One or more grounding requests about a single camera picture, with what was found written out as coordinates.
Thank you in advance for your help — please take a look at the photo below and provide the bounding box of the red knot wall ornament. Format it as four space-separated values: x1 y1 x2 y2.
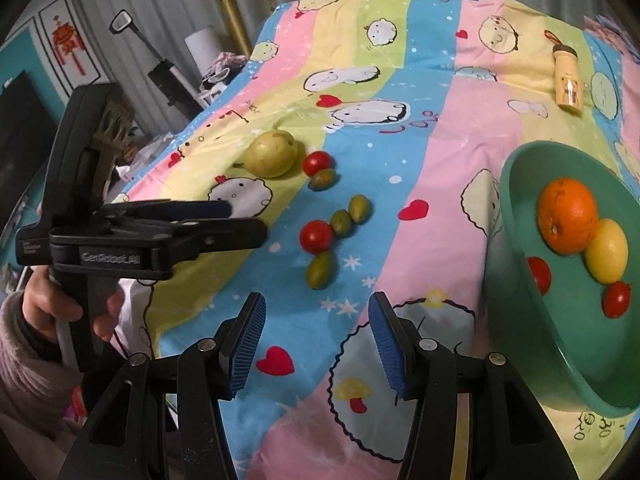
50 15 87 77

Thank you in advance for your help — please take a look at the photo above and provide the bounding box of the person's left forearm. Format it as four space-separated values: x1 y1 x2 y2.
0 292 88 461

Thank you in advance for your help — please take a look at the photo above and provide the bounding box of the printed blanket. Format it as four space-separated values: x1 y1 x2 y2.
112 0 640 480

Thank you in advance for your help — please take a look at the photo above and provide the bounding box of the red tomato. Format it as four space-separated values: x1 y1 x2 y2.
602 281 632 319
299 220 334 254
302 151 334 177
526 256 552 295

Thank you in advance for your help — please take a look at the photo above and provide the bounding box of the black television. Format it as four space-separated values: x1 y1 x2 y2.
0 70 58 231

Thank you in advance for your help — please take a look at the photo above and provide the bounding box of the person's left hand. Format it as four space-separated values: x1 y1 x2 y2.
20 264 126 340

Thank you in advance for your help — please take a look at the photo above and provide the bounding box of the orange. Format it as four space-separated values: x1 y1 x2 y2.
537 177 599 254

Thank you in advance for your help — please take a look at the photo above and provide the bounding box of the white cylinder lamp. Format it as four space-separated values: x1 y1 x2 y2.
185 27 223 68

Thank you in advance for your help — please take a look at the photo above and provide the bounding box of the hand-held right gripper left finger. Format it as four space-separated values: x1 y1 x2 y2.
57 291 267 480

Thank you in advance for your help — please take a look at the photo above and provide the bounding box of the green bowl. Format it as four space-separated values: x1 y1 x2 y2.
500 141 640 416

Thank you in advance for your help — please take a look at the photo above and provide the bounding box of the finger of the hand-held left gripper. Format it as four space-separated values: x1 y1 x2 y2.
102 199 233 222
120 217 268 264

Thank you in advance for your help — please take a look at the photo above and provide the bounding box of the yellow bear bottle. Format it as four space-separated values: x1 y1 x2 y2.
545 30 583 111

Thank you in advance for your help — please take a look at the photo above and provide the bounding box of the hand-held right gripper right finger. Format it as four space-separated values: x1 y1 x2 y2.
368 291 583 480

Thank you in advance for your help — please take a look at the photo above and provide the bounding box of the black pole stand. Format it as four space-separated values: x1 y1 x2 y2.
110 9 206 111

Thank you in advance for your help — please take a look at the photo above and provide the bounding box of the green jujube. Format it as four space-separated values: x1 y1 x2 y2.
349 194 371 224
329 208 355 237
308 168 337 192
306 251 336 291

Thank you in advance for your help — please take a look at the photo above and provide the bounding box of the yellow lemon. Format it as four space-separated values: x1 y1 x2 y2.
584 218 629 284

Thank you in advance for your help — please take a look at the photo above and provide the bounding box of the green pear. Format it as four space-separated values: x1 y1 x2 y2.
235 130 299 179

